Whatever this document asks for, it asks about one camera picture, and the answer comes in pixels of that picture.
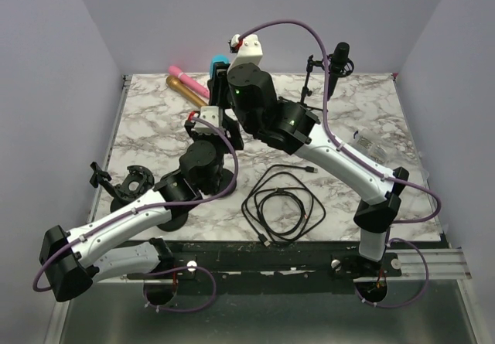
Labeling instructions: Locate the blue microphone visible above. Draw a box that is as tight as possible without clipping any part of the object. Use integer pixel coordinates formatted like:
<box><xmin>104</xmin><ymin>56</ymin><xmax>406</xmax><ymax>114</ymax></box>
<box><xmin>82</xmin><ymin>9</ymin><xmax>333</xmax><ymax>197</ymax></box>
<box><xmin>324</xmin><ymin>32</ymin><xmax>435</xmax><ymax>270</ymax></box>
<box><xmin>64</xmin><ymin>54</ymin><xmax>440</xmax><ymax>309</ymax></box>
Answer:
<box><xmin>209</xmin><ymin>54</ymin><xmax>230</xmax><ymax>79</ymax></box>

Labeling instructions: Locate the pink microphone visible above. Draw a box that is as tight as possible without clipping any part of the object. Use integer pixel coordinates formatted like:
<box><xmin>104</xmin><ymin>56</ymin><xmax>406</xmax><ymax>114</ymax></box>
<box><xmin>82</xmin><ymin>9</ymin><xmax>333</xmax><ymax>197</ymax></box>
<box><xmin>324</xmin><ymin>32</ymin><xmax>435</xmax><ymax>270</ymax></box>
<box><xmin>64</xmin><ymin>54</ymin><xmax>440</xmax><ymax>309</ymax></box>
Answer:
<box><xmin>168</xmin><ymin>66</ymin><xmax>210</xmax><ymax>99</ymax></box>

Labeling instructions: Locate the gold microphone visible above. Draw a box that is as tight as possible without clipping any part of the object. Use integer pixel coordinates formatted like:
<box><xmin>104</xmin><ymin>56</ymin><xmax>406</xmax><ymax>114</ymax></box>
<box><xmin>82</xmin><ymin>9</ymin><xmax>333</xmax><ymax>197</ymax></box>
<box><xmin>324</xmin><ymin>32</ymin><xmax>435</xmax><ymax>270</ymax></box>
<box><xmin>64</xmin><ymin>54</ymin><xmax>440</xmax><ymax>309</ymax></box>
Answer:
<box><xmin>166</xmin><ymin>75</ymin><xmax>207</xmax><ymax>107</ymax></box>

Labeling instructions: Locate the tall black mic stand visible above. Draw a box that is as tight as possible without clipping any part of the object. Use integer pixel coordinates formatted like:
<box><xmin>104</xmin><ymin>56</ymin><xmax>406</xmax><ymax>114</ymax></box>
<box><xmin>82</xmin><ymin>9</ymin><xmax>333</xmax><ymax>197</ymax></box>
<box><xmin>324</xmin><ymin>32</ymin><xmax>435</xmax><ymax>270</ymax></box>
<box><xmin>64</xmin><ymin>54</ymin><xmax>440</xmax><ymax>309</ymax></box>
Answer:
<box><xmin>210</xmin><ymin>168</ymin><xmax>237</xmax><ymax>198</ymax></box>

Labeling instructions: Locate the shock mount mic stand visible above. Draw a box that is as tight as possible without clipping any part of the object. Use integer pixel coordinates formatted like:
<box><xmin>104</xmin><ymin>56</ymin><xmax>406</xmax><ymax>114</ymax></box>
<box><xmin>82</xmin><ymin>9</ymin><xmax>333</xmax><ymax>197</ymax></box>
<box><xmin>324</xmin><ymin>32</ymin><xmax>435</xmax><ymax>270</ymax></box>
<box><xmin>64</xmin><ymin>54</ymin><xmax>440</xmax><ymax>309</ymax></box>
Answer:
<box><xmin>110</xmin><ymin>165</ymin><xmax>188</xmax><ymax>232</ymax></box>

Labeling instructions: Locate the black tripod mic stand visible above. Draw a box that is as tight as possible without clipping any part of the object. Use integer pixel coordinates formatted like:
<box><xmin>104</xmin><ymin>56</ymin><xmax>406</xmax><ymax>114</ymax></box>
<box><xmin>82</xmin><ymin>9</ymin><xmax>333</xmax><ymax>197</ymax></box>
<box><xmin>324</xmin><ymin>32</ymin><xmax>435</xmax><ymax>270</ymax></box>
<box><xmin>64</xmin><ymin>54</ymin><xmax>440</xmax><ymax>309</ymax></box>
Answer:
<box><xmin>299</xmin><ymin>55</ymin><xmax>324</xmax><ymax>111</ymax></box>

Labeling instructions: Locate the black condenser microphone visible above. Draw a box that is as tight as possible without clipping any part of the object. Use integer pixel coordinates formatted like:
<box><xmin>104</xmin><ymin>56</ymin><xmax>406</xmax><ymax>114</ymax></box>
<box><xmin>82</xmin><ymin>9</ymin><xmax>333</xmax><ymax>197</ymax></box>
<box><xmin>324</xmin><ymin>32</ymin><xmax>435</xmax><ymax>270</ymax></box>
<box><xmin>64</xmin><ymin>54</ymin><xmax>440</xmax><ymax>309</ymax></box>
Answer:
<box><xmin>327</xmin><ymin>42</ymin><xmax>354</xmax><ymax>100</ymax></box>

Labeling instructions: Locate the short black mic stand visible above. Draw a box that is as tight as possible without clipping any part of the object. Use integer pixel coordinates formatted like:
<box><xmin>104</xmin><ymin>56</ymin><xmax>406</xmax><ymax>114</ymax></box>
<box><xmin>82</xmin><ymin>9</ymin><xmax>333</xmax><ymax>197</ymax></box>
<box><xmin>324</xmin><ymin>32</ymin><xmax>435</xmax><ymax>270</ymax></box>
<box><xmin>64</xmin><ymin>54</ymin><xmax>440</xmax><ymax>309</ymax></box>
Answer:
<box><xmin>89</xmin><ymin>162</ymin><xmax>126</xmax><ymax>213</ymax></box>

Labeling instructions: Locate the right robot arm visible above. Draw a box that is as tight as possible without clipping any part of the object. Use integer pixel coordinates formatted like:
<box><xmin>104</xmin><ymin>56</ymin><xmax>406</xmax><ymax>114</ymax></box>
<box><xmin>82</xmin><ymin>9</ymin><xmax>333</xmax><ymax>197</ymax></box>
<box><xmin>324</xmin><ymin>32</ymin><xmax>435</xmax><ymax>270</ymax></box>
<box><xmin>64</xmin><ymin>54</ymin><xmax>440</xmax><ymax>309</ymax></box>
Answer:
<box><xmin>207</xmin><ymin>62</ymin><xmax>409</xmax><ymax>276</ymax></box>

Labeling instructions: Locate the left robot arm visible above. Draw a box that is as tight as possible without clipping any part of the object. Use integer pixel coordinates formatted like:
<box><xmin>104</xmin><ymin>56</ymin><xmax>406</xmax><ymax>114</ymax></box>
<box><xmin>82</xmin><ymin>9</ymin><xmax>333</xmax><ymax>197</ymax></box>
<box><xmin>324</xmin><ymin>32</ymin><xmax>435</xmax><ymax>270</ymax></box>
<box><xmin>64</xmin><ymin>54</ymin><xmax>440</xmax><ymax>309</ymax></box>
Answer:
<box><xmin>32</xmin><ymin>107</ymin><xmax>244</xmax><ymax>302</ymax></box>

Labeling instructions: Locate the clear plastic parts box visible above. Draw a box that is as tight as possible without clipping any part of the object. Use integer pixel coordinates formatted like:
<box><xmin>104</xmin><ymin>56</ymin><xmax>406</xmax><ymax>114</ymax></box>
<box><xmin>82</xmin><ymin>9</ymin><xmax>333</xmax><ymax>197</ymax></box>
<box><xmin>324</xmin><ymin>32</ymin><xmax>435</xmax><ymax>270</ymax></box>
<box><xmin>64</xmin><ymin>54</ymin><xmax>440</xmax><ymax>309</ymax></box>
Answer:
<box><xmin>351</xmin><ymin>129</ymin><xmax>390</xmax><ymax>165</ymax></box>

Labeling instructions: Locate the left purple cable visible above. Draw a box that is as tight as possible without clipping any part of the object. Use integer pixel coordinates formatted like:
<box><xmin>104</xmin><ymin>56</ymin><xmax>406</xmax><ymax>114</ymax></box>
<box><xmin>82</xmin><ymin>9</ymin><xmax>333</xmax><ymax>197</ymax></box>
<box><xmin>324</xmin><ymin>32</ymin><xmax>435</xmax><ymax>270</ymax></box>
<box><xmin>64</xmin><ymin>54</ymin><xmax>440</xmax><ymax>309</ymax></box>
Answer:
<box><xmin>32</xmin><ymin>115</ymin><xmax>238</xmax><ymax>292</ymax></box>

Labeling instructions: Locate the purple cable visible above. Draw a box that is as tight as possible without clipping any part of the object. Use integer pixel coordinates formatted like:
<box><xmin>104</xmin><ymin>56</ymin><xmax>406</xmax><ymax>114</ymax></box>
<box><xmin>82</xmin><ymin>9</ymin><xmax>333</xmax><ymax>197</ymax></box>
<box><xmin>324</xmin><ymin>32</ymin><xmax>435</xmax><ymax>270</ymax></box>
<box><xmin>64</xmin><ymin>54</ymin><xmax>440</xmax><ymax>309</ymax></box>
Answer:
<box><xmin>239</xmin><ymin>19</ymin><xmax>442</xmax><ymax>308</ymax></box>
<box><xmin>32</xmin><ymin>115</ymin><xmax>238</xmax><ymax>292</ymax></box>

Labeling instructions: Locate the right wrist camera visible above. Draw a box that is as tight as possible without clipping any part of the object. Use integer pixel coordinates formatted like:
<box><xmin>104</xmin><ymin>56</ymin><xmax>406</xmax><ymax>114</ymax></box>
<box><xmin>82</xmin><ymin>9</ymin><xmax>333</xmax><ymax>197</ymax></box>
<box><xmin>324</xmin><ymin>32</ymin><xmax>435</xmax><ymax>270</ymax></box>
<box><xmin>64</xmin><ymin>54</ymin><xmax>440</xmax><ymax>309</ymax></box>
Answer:
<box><xmin>229</xmin><ymin>34</ymin><xmax>263</xmax><ymax>69</ymax></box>

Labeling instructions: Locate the black usb cable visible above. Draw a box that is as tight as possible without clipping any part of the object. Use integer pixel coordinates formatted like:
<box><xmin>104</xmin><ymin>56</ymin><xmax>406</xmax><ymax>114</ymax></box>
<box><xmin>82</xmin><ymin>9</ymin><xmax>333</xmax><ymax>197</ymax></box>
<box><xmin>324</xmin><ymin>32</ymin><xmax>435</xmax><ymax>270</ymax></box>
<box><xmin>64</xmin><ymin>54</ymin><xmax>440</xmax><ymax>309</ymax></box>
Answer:
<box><xmin>241</xmin><ymin>164</ymin><xmax>327</xmax><ymax>248</ymax></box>

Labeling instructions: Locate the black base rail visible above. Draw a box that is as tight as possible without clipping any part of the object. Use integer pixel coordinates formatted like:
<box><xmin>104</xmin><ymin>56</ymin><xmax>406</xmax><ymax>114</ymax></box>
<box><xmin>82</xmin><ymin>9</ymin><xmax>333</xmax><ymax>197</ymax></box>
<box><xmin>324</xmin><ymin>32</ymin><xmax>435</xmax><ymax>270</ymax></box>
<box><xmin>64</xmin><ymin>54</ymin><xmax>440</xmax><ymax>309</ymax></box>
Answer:
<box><xmin>127</xmin><ymin>239</ymin><xmax>403</xmax><ymax>295</ymax></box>

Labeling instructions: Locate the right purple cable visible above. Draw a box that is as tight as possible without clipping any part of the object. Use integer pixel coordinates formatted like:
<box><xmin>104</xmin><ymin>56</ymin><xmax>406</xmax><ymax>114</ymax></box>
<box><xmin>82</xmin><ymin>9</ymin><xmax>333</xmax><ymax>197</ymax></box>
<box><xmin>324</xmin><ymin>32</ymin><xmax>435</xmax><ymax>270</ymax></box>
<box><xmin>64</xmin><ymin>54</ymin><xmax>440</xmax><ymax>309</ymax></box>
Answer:
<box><xmin>239</xmin><ymin>19</ymin><xmax>442</xmax><ymax>308</ymax></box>

